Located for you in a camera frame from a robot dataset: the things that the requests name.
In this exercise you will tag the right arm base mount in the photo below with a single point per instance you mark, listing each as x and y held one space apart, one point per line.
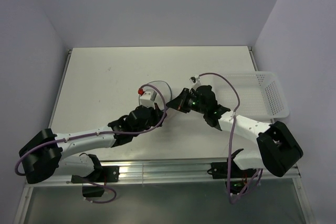
219 170

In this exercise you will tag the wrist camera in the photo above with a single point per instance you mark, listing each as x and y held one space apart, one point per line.
147 97
195 82

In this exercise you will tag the white mesh laundry bag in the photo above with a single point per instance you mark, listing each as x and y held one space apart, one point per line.
164 92

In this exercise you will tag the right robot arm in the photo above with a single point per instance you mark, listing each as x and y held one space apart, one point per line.
277 150

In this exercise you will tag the white plastic basket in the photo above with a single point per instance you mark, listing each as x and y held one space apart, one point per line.
260 92

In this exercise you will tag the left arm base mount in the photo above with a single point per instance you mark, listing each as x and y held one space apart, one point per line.
96 184

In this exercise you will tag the aluminium rail frame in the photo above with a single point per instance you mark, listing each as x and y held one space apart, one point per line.
158 186

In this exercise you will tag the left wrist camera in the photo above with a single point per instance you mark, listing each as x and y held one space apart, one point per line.
147 97

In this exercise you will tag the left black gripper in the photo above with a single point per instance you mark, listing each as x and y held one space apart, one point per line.
158 114

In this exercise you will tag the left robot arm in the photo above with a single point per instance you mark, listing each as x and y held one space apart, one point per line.
42 155

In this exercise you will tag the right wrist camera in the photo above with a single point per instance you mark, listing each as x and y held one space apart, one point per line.
195 82

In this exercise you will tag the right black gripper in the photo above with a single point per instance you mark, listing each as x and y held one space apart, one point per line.
179 103

